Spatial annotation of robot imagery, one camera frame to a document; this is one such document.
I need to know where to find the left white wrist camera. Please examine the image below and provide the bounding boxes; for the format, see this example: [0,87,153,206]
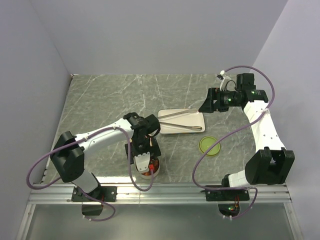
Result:
[133,152,151,174]

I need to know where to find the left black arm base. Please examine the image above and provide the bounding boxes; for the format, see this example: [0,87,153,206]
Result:
[71,185,117,202]

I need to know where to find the metal food tongs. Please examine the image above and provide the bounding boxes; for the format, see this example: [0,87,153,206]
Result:
[157,108,203,131]

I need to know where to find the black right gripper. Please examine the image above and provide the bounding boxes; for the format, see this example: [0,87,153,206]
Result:
[198,87,241,113]

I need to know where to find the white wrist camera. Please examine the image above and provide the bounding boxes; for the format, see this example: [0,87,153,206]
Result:
[216,70,236,91]
[133,152,151,174]

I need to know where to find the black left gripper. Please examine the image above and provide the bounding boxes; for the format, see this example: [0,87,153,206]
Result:
[126,136,161,165]

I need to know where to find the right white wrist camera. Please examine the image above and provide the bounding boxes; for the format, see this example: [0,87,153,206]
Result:
[216,70,236,91]

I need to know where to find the white rectangular plate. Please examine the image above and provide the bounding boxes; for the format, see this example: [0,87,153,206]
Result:
[157,108,206,135]

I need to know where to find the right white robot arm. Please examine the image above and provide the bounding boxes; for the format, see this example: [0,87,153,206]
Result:
[198,71,295,200]

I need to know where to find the orange chicken wing piece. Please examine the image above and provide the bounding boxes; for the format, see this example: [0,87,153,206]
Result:
[152,159,160,172]

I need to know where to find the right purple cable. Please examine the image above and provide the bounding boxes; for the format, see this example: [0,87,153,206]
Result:
[192,65,276,219]

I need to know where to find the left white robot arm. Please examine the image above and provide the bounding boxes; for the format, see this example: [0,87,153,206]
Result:
[50,112,161,201]

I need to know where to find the green round lid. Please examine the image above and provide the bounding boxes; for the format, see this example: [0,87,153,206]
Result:
[198,136,221,157]

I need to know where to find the steel bowl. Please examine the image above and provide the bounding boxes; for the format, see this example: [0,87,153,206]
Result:
[135,157,161,180]

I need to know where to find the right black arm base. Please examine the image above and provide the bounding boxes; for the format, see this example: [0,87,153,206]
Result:
[200,188,250,202]

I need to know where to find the aluminium front rail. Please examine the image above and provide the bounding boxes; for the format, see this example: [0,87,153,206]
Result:
[27,182,292,205]

